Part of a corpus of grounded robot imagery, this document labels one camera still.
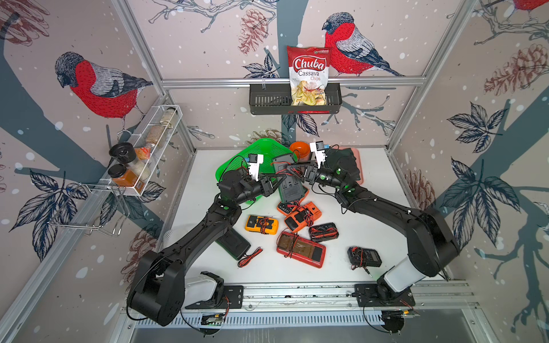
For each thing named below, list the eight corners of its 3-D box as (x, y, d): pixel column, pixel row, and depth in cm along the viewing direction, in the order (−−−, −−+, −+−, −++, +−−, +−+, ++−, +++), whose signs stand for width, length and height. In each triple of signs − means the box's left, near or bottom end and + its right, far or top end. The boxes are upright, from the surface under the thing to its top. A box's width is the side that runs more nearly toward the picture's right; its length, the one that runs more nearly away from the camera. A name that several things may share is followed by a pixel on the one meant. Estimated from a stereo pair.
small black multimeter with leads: (312, 243, 87) (312, 240, 85) (307, 229, 91) (308, 226, 89) (338, 238, 89) (339, 235, 86) (333, 224, 92) (334, 221, 90)
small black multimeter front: (349, 267, 81) (352, 264, 78) (346, 250, 85) (348, 246, 82) (379, 267, 81) (383, 264, 77) (374, 250, 85) (378, 246, 82)
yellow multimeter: (245, 230, 91) (244, 227, 88) (249, 217, 94) (248, 214, 92) (277, 235, 89) (277, 233, 86) (279, 222, 93) (279, 219, 90)
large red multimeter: (273, 252, 85) (273, 249, 82) (280, 233, 90) (280, 230, 87) (321, 269, 81) (323, 266, 78) (325, 248, 86) (327, 245, 83)
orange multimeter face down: (293, 237, 89) (293, 233, 85) (282, 222, 93) (282, 218, 89) (321, 216, 95) (322, 211, 91) (309, 203, 99) (310, 199, 95)
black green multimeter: (217, 243, 87) (215, 241, 85) (232, 227, 91) (231, 225, 90) (236, 262, 82) (235, 260, 81) (252, 245, 87) (251, 243, 85)
